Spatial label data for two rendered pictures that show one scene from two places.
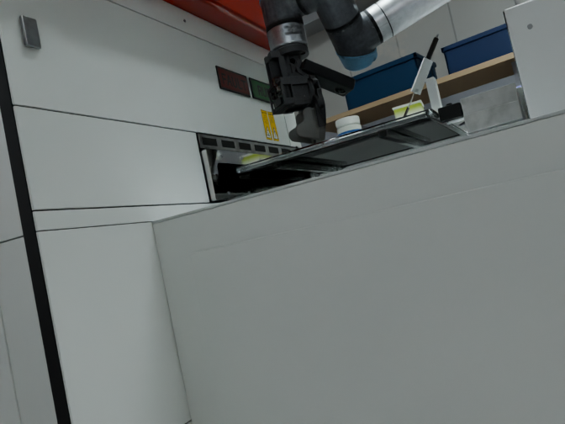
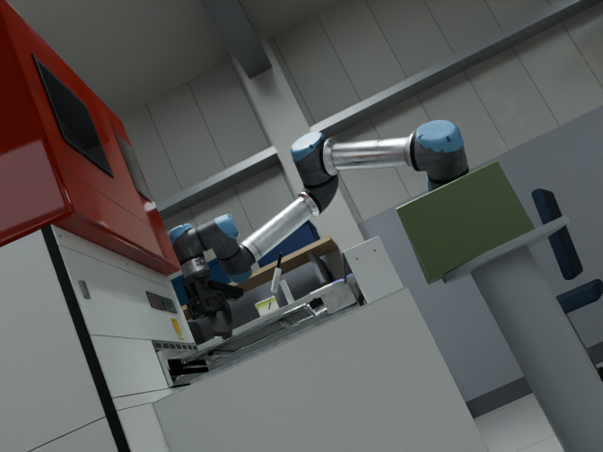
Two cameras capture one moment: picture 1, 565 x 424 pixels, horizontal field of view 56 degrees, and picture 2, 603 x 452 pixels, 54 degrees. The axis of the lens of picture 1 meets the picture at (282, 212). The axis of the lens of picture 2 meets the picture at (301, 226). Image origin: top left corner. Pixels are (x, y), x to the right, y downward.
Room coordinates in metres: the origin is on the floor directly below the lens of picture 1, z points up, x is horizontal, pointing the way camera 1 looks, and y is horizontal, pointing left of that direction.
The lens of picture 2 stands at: (-0.59, 0.42, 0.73)
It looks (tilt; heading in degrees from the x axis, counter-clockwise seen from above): 13 degrees up; 332
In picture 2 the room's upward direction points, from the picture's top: 25 degrees counter-clockwise
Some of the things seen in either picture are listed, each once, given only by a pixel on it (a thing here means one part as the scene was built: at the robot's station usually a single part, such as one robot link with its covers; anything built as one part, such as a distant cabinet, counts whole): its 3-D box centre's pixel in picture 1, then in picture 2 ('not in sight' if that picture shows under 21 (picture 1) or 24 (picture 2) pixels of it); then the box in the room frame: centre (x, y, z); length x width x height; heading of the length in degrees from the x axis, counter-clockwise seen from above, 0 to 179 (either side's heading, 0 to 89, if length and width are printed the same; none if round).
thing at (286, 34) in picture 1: (288, 41); (196, 269); (1.03, -0.08, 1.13); 0.08 x 0.08 x 0.05
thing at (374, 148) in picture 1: (359, 151); (254, 335); (1.06, -0.18, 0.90); 0.34 x 0.34 x 0.01; 63
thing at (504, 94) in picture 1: (489, 100); (336, 293); (0.82, -0.35, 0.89); 0.08 x 0.03 x 0.03; 63
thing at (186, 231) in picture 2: (281, 3); (187, 245); (1.03, -0.08, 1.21); 0.09 x 0.08 x 0.11; 63
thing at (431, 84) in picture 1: (425, 88); (279, 288); (1.23, -0.39, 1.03); 0.06 x 0.04 x 0.13; 63
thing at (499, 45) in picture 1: (489, 53); (288, 247); (2.99, -1.34, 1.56); 0.44 x 0.33 x 0.17; 57
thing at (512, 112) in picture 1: (503, 129); (341, 308); (0.96, -0.42, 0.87); 0.36 x 0.08 x 0.03; 153
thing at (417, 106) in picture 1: (410, 118); (268, 309); (1.39, -0.38, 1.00); 0.07 x 0.07 x 0.07; 70
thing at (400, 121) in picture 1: (325, 144); (244, 334); (0.90, -0.10, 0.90); 0.37 x 0.01 x 0.01; 63
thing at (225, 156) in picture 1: (266, 177); (187, 367); (1.14, 0.02, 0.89); 0.44 x 0.02 x 0.10; 153
